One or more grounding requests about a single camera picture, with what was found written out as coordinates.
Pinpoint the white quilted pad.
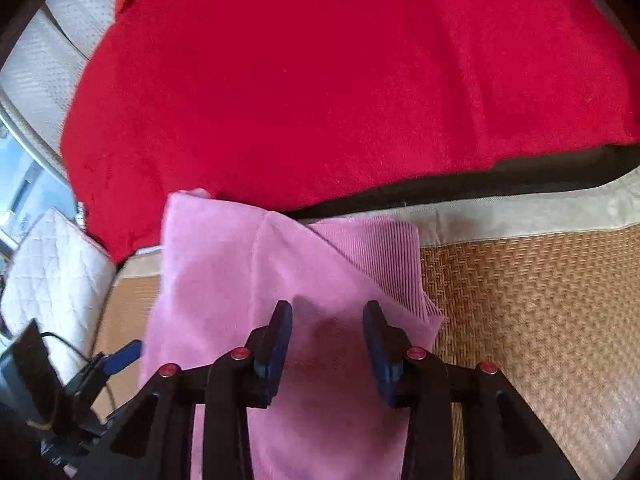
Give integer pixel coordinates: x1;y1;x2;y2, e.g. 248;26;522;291
1;209;116;384

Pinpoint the woven bamboo seat mat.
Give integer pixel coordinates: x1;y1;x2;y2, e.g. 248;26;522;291
96;171;639;479

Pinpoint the beige dotted curtain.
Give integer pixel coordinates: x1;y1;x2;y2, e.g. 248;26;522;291
1;0;115;180

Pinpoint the silver refrigerator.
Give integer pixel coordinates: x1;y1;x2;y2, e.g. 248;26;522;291
0;120;77;254

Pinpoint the pink corduroy jacket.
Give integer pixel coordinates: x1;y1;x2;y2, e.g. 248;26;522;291
141;192;442;479

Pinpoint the red blanket on sofa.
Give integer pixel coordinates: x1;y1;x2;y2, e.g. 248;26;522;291
62;0;639;260

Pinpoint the dark brown sofa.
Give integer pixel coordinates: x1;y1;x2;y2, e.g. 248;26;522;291
286;144;639;220

